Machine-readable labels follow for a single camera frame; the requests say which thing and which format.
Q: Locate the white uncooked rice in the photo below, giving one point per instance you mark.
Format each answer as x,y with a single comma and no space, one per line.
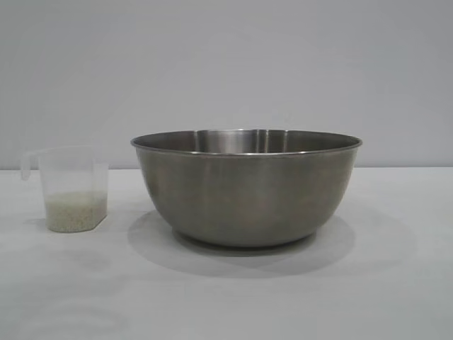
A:
74,214

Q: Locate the stainless steel mixing bowl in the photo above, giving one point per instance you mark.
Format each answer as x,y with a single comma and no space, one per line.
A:
244,191

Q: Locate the clear plastic measuring cup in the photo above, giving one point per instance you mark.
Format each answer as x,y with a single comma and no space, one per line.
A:
70,170

